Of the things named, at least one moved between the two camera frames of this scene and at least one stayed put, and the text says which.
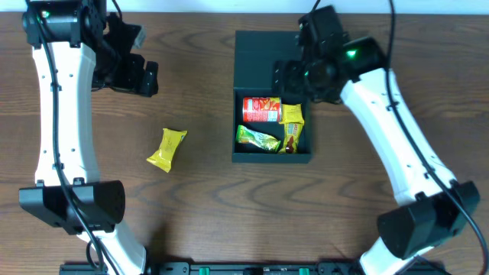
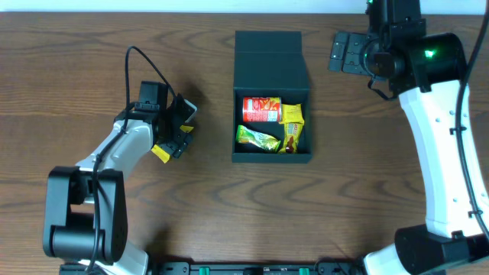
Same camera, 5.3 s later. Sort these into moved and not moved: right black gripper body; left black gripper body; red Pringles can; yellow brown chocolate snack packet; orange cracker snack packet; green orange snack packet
Moved: left black gripper body; right black gripper body
Not moved: red Pringles can; orange cracker snack packet; green orange snack packet; yellow brown chocolate snack packet
